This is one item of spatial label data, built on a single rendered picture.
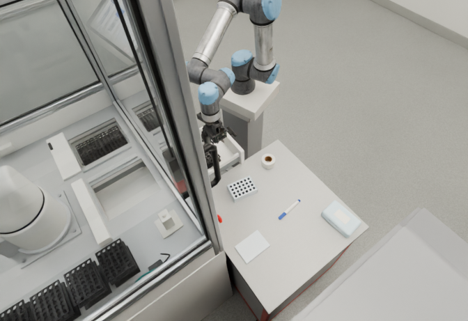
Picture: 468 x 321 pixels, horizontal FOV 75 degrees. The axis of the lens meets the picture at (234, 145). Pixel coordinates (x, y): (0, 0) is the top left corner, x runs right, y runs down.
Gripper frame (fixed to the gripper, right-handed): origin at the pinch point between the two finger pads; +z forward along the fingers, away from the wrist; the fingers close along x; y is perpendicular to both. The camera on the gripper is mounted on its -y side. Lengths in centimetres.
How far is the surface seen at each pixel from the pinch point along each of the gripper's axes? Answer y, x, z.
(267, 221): 38.5, 2.1, 21.2
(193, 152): 41, -26, -62
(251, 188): 22.1, 5.7, 17.7
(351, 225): 63, 29, 17
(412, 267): 79, -19, -77
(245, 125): -22, 36, 35
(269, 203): 32.0, 8.4, 21.2
